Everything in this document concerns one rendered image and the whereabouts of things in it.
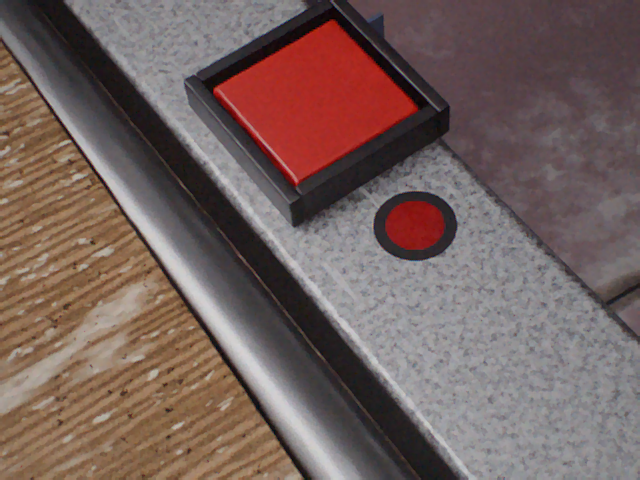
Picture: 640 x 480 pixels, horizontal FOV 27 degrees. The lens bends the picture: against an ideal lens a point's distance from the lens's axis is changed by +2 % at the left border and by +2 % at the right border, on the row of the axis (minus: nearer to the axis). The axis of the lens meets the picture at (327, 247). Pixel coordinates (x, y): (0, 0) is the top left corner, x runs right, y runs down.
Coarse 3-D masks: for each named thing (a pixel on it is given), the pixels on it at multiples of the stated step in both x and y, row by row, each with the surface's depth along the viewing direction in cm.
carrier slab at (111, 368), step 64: (0, 64) 53; (0, 128) 51; (0, 192) 50; (64, 192) 50; (0, 256) 48; (64, 256) 48; (128, 256) 48; (0, 320) 47; (64, 320) 47; (128, 320) 46; (192, 320) 46; (0, 384) 45; (64, 384) 45; (128, 384) 45; (192, 384) 45; (0, 448) 44; (64, 448) 44; (128, 448) 44; (192, 448) 44; (256, 448) 43
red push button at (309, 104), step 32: (320, 32) 54; (256, 64) 53; (288, 64) 53; (320, 64) 53; (352, 64) 53; (224, 96) 52; (256, 96) 52; (288, 96) 52; (320, 96) 52; (352, 96) 52; (384, 96) 52; (256, 128) 51; (288, 128) 51; (320, 128) 51; (352, 128) 51; (384, 128) 51; (288, 160) 51; (320, 160) 50
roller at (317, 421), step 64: (0, 0) 57; (64, 64) 56; (64, 128) 53; (128, 128) 54; (128, 192) 51; (192, 256) 50; (256, 320) 48; (256, 384) 47; (320, 384) 47; (320, 448) 45; (384, 448) 46
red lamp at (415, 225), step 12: (408, 204) 51; (420, 204) 51; (396, 216) 50; (408, 216) 50; (420, 216) 50; (432, 216) 50; (396, 228) 50; (408, 228) 50; (420, 228) 50; (432, 228) 50; (444, 228) 50; (396, 240) 50; (408, 240) 50; (420, 240) 50; (432, 240) 50
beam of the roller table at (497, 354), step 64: (64, 0) 58; (128, 0) 57; (192, 0) 57; (256, 0) 57; (128, 64) 56; (192, 64) 55; (192, 128) 53; (192, 192) 56; (256, 192) 52; (384, 192) 51; (448, 192) 51; (256, 256) 53; (320, 256) 50; (384, 256) 50; (448, 256) 49; (512, 256) 49; (320, 320) 49; (384, 320) 48; (448, 320) 48; (512, 320) 48; (576, 320) 48; (384, 384) 47; (448, 384) 46; (512, 384) 46; (576, 384) 46; (448, 448) 45; (512, 448) 45; (576, 448) 45
